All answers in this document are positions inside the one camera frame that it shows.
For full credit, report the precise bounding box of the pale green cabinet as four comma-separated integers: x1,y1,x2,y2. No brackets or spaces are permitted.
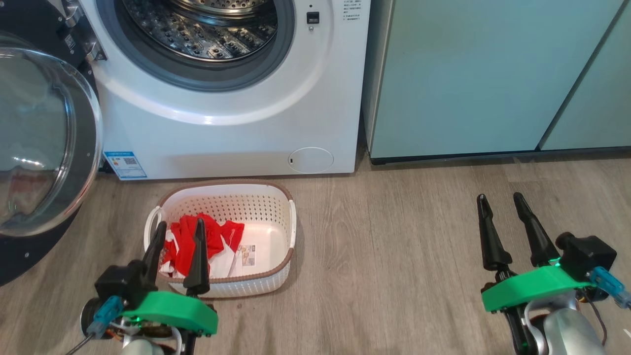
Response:
362,0,631,166

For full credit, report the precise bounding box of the thin black cable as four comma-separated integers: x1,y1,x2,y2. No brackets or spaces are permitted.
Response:
64,333,95,355
582,291,608,346

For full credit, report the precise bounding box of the blue cable connector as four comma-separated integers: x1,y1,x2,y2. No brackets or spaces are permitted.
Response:
88,296,124,339
590,267,631,309

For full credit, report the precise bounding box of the round white filter cover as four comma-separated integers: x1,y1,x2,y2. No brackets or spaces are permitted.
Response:
288,147,334,174

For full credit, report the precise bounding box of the white front-load washing machine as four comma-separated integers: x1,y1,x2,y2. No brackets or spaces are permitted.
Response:
59,0,371,181

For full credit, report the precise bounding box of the perforated steel washer drum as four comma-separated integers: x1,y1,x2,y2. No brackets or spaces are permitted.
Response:
122,0,278,62

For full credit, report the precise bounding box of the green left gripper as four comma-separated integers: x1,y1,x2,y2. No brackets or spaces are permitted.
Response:
113,217,218,355

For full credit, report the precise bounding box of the metal door hinge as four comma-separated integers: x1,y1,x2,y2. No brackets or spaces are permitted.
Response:
58,0,107,62

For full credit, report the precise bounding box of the blue left cable connector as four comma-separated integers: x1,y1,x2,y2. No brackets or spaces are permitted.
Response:
88,296,124,339

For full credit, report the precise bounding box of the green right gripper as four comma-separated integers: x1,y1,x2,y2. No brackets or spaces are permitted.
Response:
476,192,592,355

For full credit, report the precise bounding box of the cream perforated laundry basket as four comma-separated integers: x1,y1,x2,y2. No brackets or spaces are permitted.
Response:
143,179,297,298

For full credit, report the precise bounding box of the blue right cable connector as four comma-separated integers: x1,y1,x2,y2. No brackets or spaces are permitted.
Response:
590,267,631,309

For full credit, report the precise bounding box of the red garment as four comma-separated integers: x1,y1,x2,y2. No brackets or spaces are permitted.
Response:
160,213,245,277

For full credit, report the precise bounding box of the thin black right cable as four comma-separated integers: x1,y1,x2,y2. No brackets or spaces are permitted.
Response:
582,291,608,346

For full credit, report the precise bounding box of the washing machine glass door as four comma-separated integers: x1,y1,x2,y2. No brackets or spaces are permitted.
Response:
0,0,104,287

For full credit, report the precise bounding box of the blue energy label sticker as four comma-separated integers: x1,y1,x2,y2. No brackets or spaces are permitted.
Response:
104,151,147,180

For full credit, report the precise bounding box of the thin black left cable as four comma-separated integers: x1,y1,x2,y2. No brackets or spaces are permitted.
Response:
64,333,95,355

